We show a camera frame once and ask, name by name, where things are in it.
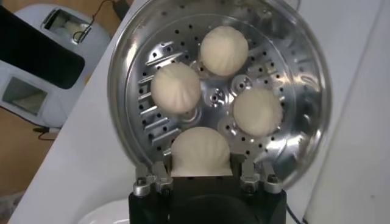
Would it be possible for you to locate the white round plate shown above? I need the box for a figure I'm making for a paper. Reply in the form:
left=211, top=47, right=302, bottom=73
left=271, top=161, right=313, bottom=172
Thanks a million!
left=76, top=197, right=132, bottom=224

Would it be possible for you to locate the white steamed baozi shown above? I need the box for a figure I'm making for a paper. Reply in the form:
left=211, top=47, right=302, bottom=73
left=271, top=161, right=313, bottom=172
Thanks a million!
left=169, top=126, right=234, bottom=178
left=199, top=25, right=249, bottom=77
left=233, top=88, right=283, bottom=138
left=151, top=62, right=202, bottom=116

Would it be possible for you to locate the black pot power cord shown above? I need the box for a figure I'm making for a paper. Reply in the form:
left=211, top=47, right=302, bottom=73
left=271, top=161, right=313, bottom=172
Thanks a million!
left=285, top=202, right=305, bottom=224

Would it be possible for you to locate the stainless steel pot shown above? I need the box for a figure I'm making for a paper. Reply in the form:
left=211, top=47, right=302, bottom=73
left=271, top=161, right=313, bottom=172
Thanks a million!
left=107, top=0, right=333, bottom=191

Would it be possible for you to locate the thin black cable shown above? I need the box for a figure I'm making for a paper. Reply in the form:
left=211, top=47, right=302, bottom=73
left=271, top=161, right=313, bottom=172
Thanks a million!
left=72, top=0, right=115, bottom=44

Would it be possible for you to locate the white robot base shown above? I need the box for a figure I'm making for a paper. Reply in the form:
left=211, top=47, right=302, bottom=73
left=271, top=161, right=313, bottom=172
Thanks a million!
left=0, top=2, right=112, bottom=128

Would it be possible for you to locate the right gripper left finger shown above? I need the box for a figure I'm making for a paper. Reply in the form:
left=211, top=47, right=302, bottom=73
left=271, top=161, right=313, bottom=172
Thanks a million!
left=133, top=160, right=174, bottom=198

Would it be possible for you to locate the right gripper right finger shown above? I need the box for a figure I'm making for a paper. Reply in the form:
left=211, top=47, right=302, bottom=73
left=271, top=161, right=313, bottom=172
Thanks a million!
left=239, top=161, right=283, bottom=195

